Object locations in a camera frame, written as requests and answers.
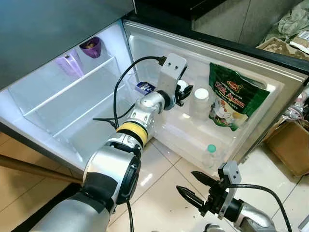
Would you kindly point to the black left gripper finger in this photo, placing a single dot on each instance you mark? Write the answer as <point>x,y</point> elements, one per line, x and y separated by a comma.
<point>186,100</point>
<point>189,89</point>

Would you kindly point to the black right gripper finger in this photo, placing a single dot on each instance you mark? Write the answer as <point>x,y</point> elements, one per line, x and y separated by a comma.
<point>205,180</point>
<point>193,199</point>

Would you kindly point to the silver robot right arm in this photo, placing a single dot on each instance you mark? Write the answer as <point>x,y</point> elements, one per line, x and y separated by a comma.
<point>251,220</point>

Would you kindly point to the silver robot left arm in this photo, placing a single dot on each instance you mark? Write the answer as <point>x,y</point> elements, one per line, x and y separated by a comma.
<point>111,169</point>

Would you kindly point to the fridge door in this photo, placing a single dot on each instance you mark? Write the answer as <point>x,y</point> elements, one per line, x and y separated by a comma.
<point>154,48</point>

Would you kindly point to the glass fridge shelf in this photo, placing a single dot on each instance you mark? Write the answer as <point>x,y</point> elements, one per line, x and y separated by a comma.
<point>91,116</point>
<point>72,84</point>

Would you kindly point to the small bottle green cap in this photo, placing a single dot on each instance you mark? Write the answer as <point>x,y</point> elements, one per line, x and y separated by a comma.
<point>211,150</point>

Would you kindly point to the purple snack packet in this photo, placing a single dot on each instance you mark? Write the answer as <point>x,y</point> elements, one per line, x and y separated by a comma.
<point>145,87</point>

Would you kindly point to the green food pouch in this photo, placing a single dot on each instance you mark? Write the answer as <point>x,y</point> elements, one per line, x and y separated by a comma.
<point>236,96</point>

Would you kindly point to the black kitchen countertop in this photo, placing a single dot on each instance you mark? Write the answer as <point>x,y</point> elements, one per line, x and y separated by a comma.
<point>169,7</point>

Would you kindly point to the grey kitchen cabinets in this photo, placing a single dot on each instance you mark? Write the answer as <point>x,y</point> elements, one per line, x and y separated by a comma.
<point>241,21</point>

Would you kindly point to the open cardboard box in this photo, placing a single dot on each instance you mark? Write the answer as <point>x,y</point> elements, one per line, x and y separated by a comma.
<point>287,147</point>

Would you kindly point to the brown cardboard tray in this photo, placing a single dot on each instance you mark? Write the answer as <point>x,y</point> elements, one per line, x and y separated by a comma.
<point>277,47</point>

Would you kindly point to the purple plastic cup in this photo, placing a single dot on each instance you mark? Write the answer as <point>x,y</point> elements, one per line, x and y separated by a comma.
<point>91,50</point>

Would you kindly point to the clear plastic bag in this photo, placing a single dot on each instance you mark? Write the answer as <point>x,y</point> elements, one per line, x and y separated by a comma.
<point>295,111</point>

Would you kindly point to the lilac plastic jug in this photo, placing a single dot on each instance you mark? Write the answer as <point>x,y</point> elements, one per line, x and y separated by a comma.
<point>70,66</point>

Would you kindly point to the brown parcel white label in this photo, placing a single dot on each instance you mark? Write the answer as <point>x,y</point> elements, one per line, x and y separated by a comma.
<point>301,41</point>

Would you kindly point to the green woven sack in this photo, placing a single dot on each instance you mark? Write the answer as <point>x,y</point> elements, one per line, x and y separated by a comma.
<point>292,21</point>

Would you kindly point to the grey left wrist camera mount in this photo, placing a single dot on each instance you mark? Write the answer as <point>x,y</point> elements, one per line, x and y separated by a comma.
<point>171,72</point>

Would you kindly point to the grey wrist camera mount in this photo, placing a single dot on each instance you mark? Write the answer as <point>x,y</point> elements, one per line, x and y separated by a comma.
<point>171,72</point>
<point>231,174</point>

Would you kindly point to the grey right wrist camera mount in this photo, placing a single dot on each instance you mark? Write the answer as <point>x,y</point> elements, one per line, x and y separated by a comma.
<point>231,174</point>

